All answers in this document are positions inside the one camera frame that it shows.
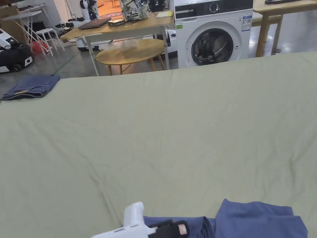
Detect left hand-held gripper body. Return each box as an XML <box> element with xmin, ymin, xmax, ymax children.
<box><xmin>90</xmin><ymin>201</ymin><xmax>161</xmax><ymax>238</ymax></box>

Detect dark blue shirt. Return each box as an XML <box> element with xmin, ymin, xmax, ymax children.
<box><xmin>143</xmin><ymin>198</ymin><xmax>309</xmax><ymax>238</ymax></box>

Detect bed with pale green sheet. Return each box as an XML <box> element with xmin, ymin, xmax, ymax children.
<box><xmin>0</xmin><ymin>51</ymin><xmax>317</xmax><ymax>238</ymax></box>

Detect round low wooden table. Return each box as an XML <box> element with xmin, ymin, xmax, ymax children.
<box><xmin>95</xmin><ymin>38</ymin><xmax>166</xmax><ymax>76</ymax></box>

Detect folded blue jeans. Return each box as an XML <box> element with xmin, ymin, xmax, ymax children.
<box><xmin>0</xmin><ymin>74</ymin><xmax>61</xmax><ymax>101</ymax></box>

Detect rectangular wooden table with laptop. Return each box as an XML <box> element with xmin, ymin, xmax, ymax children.
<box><xmin>60</xmin><ymin>0</ymin><xmax>175</xmax><ymax>77</ymax></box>

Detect white washing machine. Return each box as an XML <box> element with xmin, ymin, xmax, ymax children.
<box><xmin>174</xmin><ymin>0</ymin><xmax>254</xmax><ymax>69</ymax></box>

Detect black and white wheeled robot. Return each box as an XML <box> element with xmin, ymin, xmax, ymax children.
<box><xmin>0</xmin><ymin>28</ymin><xmax>35</xmax><ymax>74</ymax></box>

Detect white round stool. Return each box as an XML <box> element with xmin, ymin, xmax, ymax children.
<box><xmin>35</xmin><ymin>28</ymin><xmax>66</xmax><ymax>57</ymax></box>

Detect white humanoid robot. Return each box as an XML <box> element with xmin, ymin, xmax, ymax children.
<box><xmin>79</xmin><ymin>0</ymin><xmax>100</xmax><ymax>22</ymax></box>

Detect white folding table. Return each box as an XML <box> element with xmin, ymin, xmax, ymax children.
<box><xmin>1</xmin><ymin>2</ymin><xmax>48</xmax><ymax>45</ymax></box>

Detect light wooden table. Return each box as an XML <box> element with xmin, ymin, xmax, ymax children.
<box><xmin>251</xmin><ymin>0</ymin><xmax>317</xmax><ymax>58</ymax></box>

